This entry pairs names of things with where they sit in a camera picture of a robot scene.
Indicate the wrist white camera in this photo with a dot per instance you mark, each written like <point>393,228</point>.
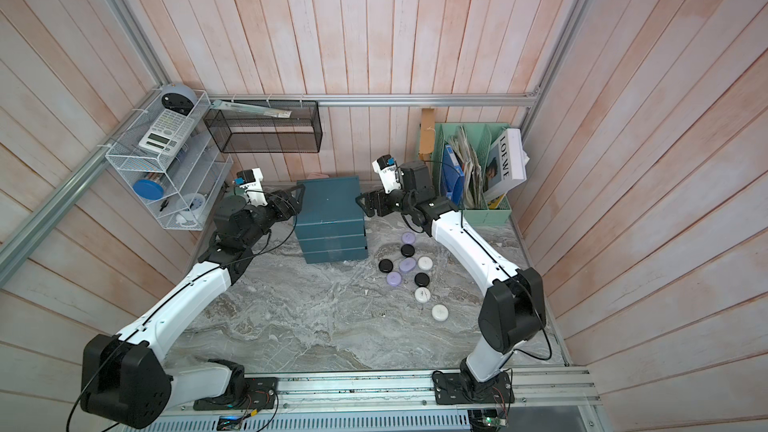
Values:
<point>387,168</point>
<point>249,179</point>

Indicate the white wire shelf rack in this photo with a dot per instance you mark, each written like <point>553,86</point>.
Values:
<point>198,167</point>

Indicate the white Loewe book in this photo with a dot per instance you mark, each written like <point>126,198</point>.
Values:
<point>505,167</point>

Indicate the black earphone case lower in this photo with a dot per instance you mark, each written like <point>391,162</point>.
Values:
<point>422,280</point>

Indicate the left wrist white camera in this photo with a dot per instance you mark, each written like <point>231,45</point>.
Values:
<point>249,179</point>

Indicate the white ruler strip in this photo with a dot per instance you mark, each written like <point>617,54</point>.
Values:
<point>257,110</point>

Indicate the black earphone case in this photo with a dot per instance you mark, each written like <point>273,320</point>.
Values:
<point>422,280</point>
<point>386,266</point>
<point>407,250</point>

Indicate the purple earphone case middle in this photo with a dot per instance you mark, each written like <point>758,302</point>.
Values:
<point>407,265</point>

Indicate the grey round speaker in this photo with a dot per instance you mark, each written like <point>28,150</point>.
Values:
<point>178,98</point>

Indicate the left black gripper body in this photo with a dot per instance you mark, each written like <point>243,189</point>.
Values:
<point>264,218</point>

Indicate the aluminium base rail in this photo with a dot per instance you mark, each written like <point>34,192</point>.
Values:
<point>519,399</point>

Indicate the black earphone case top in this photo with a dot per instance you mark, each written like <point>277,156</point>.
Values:
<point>407,250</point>

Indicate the black mesh basket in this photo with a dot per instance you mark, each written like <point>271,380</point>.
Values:
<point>235,132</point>

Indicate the white calculator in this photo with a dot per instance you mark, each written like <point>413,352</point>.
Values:
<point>167,134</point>

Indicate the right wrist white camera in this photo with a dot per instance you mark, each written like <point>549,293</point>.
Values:
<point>387,168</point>

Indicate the purple earphone case top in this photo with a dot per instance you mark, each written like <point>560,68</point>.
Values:
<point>408,238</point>

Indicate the green file organizer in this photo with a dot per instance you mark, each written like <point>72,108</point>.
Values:
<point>480,137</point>

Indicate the teal drawer cabinet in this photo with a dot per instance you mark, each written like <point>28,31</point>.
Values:
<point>331,226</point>

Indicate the purple earphone case lower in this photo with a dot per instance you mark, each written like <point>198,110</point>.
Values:
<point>394,279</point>

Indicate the purple earphone case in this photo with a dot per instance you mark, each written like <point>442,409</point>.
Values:
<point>407,265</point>
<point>394,279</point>
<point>408,238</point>

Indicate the black earphone case left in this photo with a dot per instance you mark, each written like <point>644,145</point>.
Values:
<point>386,266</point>

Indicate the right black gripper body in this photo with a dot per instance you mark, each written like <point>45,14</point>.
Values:
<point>400,203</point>

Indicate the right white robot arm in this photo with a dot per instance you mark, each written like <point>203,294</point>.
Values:
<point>513,309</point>

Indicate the blue folder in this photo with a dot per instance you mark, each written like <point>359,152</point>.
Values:
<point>452,176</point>

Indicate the blue round lid jar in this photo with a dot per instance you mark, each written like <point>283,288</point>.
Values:
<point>150,186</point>

